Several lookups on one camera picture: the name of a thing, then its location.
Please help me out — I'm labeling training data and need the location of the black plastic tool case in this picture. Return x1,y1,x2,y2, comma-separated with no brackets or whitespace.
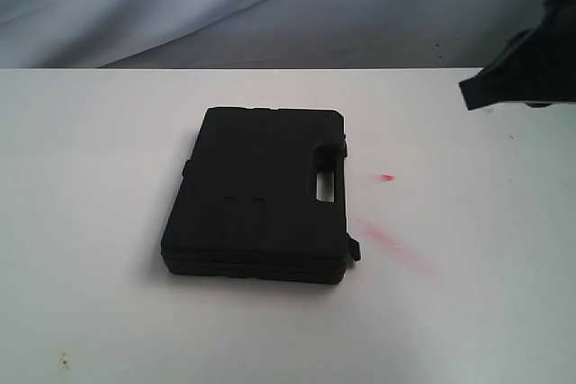
160,107,361,284

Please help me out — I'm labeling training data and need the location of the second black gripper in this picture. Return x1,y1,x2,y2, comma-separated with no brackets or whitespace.
458,0,575,111

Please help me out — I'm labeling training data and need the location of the grey backdrop cloth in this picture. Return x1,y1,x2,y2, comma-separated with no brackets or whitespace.
1,0,542,69

